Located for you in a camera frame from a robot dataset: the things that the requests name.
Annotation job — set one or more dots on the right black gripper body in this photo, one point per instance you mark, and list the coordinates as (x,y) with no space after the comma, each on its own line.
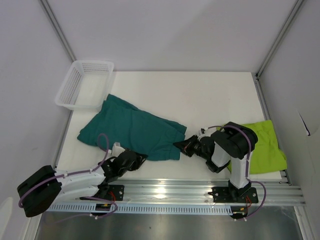
(197,150)

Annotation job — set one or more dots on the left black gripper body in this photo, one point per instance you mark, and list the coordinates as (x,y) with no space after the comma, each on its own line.
(121,171)

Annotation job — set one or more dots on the teal green shorts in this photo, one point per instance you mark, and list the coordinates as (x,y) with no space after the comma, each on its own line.
(121,122)

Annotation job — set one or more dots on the lime green shorts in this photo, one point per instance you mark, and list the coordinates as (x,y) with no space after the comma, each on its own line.
(267,157)

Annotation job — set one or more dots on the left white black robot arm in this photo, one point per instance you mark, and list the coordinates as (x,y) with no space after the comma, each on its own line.
(48,186)

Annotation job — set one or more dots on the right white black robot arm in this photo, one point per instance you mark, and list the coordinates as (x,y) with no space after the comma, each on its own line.
(222,146)

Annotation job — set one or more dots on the white plastic basket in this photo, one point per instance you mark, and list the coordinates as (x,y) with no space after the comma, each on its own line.
(86,85)

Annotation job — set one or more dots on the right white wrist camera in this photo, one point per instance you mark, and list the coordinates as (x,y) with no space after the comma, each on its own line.
(204,132)

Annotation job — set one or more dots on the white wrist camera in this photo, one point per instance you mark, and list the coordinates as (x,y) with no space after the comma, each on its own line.
(204,132)
(117,149)

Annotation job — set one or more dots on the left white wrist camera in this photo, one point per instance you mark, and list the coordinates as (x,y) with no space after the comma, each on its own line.
(117,149)

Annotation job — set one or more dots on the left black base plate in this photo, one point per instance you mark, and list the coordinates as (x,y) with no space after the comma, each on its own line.
(111,192)

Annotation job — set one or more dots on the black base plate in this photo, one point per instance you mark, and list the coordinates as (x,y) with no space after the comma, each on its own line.
(111,192)
(222,194)

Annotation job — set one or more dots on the white slotted cable duct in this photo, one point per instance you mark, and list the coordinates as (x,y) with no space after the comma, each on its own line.
(135,208)

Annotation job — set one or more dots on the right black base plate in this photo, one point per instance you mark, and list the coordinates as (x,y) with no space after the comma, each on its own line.
(222,194)

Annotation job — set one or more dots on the right aluminium frame post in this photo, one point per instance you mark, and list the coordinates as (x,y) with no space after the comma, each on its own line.
(289,21)

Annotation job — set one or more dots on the aluminium frame post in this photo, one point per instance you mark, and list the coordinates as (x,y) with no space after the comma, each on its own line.
(52,19)
(289,21)

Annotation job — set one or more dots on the aluminium mounting rail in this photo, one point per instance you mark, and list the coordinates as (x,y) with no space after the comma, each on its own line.
(192,192)

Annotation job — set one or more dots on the left aluminium frame post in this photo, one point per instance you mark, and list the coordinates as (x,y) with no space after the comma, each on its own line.
(52,19)

